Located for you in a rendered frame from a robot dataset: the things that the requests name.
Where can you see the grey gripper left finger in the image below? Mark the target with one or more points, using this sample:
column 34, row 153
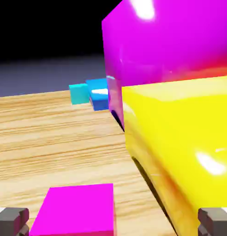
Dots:
column 8, row 220

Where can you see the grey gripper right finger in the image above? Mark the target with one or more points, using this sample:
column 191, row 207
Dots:
column 215, row 221

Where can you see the small magenta cube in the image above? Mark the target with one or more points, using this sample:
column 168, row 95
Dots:
column 76, row 210

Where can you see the small teal cube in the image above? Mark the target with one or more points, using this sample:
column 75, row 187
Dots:
column 79, row 94

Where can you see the small blue cube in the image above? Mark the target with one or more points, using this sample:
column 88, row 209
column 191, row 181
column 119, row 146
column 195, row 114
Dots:
column 99, row 97

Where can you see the large yellow box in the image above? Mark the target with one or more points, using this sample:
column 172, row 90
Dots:
column 180, row 138

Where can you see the large magenta box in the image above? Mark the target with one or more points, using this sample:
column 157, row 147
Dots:
column 161, row 46

